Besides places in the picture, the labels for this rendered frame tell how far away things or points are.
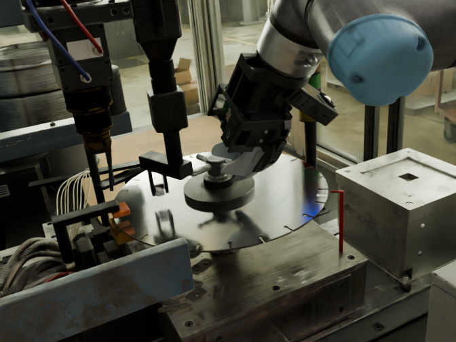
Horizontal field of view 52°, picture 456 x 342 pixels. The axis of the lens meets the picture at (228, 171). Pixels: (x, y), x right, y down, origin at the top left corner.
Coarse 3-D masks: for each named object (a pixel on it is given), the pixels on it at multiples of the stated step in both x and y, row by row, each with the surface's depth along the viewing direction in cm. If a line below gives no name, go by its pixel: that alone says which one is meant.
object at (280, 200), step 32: (192, 160) 85; (288, 160) 81; (128, 192) 75; (256, 192) 71; (288, 192) 70; (320, 192) 69; (128, 224) 66; (160, 224) 65; (192, 224) 64; (224, 224) 63; (256, 224) 63; (288, 224) 62
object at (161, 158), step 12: (168, 144) 63; (180, 144) 64; (144, 156) 68; (156, 156) 67; (168, 156) 64; (180, 156) 64; (144, 168) 68; (156, 168) 66; (168, 168) 64; (180, 168) 63; (192, 168) 65; (168, 192) 69
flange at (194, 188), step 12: (192, 180) 75; (204, 180) 71; (216, 180) 70; (228, 180) 70; (240, 180) 73; (252, 180) 73; (192, 192) 71; (204, 192) 70; (216, 192) 70; (228, 192) 69; (240, 192) 69; (252, 192) 71; (204, 204) 68; (216, 204) 68; (228, 204) 68
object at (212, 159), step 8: (200, 160) 74; (208, 160) 70; (216, 160) 70; (224, 160) 70; (200, 168) 69; (208, 168) 70; (216, 168) 70; (192, 176) 68; (216, 176) 71; (224, 176) 71
